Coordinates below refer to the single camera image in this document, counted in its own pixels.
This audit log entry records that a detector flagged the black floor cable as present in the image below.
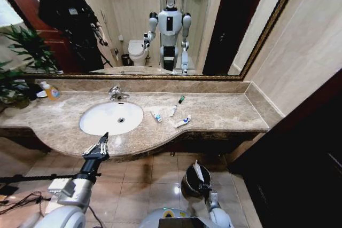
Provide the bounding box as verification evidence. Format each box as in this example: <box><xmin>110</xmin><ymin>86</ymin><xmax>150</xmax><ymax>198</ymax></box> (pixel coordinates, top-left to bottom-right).
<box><xmin>0</xmin><ymin>191</ymin><xmax>52</xmax><ymax>214</ymax></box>

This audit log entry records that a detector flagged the gold framed wall mirror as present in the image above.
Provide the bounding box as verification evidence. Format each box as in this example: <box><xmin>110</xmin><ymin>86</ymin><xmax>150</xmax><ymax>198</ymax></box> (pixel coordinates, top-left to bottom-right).
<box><xmin>0</xmin><ymin>0</ymin><xmax>305</xmax><ymax>81</ymax></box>

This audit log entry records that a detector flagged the black round trash bin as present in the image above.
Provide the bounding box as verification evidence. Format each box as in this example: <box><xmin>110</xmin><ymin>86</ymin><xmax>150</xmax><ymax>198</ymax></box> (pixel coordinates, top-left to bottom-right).
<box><xmin>181</xmin><ymin>162</ymin><xmax>212</xmax><ymax>200</ymax></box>

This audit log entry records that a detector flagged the white oval sink basin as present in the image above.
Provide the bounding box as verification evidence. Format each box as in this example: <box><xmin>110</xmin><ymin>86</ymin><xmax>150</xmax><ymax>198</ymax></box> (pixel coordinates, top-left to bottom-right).
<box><xmin>79</xmin><ymin>101</ymin><xmax>144</xmax><ymax>136</ymax></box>

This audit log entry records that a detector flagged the white robot front shell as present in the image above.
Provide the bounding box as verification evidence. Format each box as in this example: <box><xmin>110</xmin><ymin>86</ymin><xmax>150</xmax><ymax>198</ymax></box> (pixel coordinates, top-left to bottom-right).
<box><xmin>138</xmin><ymin>206</ymin><xmax>212</xmax><ymax>228</ymax></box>

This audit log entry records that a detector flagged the black tripod pole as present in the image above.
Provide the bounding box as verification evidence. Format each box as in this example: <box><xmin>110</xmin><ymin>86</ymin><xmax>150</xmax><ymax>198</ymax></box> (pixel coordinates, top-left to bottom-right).
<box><xmin>0</xmin><ymin>174</ymin><xmax>81</xmax><ymax>184</ymax></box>

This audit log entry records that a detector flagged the chrome faucet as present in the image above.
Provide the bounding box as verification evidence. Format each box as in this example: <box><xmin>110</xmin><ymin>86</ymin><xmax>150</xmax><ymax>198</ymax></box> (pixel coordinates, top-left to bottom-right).
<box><xmin>108</xmin><ymin>85</ymin><xmax>130</xmax><ymax>101</ymax></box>

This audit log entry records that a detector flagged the white blue toothpaste tube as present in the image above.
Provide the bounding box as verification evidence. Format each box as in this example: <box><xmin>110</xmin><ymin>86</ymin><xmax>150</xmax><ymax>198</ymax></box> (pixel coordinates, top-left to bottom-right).
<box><xmin>174</xmin><ymin>114</ymin><xmax>192</xmax><ymax>129</ymax></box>

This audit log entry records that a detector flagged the white blue crumpled tube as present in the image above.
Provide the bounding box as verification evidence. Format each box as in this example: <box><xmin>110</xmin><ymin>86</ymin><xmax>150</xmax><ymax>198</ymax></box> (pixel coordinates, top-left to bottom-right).
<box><xmin>150</xmin><ymin>110</ymin><xmax>164</xmax><ymax>123</ymax></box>

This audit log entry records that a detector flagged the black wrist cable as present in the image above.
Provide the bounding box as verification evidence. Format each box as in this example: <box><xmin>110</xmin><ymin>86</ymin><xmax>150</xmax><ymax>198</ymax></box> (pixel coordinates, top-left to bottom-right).
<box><xmin>84</xmin><ymin>205</ymin><xmax>105</xmax><ymax>228</ymax></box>

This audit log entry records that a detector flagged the dark wooden door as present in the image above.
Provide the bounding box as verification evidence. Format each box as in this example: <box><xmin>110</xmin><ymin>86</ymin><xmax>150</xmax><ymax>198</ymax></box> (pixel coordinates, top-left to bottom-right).
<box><xmin>228</xmin><ymin>70</ymin><xmax>342</xmax><ymax>228</ymax></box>

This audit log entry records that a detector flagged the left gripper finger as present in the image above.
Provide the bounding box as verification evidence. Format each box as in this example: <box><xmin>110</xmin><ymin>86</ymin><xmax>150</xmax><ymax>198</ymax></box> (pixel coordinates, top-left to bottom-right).
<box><xmin>98</xmin><ymin>132</ymin><xmax>110</xmax><ymax>157</ymax></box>
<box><xmin>82</xmin><ymin>132</ymin><xmax>108</xmax><ymax>156</ymax></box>

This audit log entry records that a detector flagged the green potted plant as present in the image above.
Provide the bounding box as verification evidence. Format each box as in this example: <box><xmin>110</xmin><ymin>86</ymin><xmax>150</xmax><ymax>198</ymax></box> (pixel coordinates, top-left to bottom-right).
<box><xmin>0</xmin><ymin>25</ymin><xmax>58</xmax><ymax>108</ymax></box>

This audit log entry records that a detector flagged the orange liquid soap bottle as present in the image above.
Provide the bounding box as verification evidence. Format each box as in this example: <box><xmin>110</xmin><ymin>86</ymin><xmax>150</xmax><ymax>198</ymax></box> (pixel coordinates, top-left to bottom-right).
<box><xmin>40</xmin><ymin>81</ymin><xmax>61</xmax><ymax>101</ymax></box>

